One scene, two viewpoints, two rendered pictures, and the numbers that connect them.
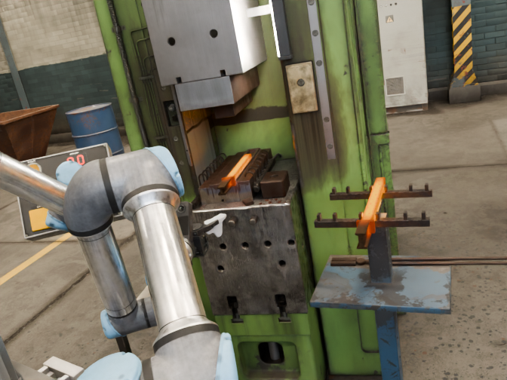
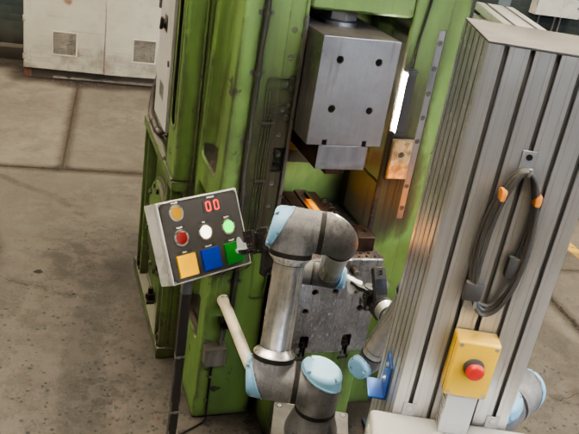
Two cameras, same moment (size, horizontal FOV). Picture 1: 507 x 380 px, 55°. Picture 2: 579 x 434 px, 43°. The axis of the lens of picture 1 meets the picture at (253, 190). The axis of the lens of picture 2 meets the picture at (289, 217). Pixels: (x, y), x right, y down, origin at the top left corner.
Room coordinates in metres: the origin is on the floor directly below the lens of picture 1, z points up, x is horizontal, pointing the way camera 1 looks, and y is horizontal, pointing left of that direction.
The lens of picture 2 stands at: (-0.28, 1.81, 2.22)
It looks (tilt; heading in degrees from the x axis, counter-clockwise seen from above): 24 degrees down; 322
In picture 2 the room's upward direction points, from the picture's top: 9 degrees clockwise
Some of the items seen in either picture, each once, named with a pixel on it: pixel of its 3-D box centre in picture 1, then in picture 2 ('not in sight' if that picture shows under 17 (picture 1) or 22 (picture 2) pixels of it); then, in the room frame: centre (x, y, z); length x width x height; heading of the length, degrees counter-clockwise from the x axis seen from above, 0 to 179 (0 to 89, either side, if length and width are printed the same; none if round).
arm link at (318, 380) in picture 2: not in sight; (317, 385); (0.94, 0.68, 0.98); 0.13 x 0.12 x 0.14; 52
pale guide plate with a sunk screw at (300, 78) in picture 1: (302, 87); (399, 158); (1.72, -0.23, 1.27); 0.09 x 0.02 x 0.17; 74
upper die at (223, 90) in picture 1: (221, 84); (322, 138); (1.88, 0.05, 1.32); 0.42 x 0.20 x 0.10; 164
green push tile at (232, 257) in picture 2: not in sight; (233, 252); (1.65, 0.55, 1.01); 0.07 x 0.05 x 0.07; 99
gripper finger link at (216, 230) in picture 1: (217, 227); not in sight; (1.32, 0.12, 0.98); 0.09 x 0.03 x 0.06; 128
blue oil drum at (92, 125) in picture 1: (98, 142); not in sight; (6.22, 1.84, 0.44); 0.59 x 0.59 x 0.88
